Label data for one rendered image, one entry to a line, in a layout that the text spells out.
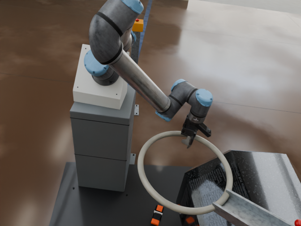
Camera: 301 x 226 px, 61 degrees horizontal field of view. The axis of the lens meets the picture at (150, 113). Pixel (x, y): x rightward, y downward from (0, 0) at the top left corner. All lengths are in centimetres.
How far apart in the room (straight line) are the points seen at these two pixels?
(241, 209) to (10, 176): 195
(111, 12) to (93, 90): 89
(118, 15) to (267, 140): 261
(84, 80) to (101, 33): 88
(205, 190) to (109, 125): 75
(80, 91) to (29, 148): 116
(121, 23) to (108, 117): 89
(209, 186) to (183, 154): 113
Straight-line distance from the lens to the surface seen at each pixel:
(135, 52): 267
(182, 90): 133
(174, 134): 146
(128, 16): 96
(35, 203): 238
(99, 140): 189
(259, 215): 130
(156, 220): 217
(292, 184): 167
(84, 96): 179
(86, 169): 217
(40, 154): 269
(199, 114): 133
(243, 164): 161
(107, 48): 95
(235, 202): 133
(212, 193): 159
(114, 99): 172
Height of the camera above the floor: 196
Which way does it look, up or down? 39 degrees down
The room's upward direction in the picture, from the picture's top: 8 degrees clockwise
